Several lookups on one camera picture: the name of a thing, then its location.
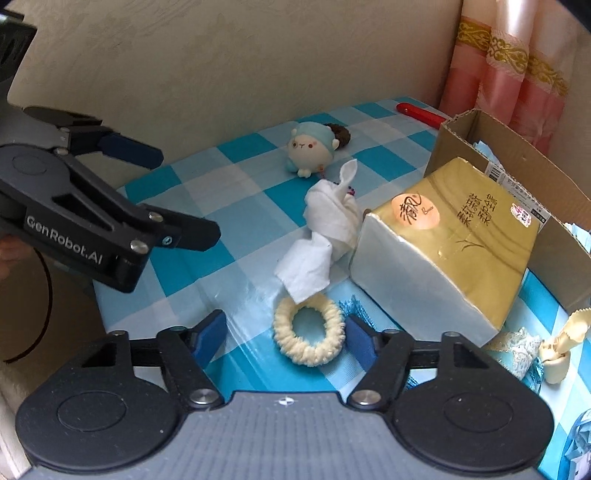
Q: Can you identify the cardboard box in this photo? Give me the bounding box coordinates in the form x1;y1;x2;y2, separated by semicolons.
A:
424;108;591;315

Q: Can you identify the white folded cloth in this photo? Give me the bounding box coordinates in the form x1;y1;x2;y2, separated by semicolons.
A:
274;159;363;303

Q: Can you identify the gold tissue pack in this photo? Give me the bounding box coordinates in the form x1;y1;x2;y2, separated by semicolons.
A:
348;157;541;349

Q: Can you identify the red flat stick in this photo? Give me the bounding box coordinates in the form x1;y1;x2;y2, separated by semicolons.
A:
396;102;448;127

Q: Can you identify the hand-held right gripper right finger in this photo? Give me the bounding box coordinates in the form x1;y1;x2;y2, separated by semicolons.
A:
345;315;497;409

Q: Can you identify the person's left hand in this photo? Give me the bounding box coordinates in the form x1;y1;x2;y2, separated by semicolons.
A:
0;235;35;280

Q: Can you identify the light blue folded cloth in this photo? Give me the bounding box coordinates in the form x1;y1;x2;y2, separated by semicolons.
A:
561;406;591;472

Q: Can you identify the black cable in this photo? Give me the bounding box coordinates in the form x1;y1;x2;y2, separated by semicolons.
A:
2;251;51;364

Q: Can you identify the brown hair scrunchie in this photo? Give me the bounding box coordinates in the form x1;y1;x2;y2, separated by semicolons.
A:
323;122;352;148

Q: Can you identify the cream bow hair tie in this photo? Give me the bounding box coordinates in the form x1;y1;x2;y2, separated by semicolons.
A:
540;308;591;386

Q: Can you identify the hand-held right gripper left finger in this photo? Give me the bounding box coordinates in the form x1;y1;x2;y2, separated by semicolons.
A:
81;310;227;409

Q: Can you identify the pink curtain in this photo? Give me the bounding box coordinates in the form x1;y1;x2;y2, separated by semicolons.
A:
438;0;591;158

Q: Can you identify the blue embroidered sachet pouch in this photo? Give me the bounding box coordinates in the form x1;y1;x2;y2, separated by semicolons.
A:
489;325;543;381

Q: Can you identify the cream fluffy hair scrunchie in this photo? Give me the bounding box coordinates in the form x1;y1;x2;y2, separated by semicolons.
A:
273;295;345;367

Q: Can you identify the blue face mask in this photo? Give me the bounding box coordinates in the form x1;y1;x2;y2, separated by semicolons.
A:
561;222;591;256
471;141;498;163

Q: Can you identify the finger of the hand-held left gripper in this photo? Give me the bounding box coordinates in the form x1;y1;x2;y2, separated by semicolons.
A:
23;107;164;169
51;154;221;259

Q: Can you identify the cream sheep plush toy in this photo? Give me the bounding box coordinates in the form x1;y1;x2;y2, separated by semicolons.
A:
284;121;342;178

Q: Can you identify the blue white checkered tablecloth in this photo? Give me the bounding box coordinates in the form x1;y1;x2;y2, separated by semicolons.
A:
92;97;591;480

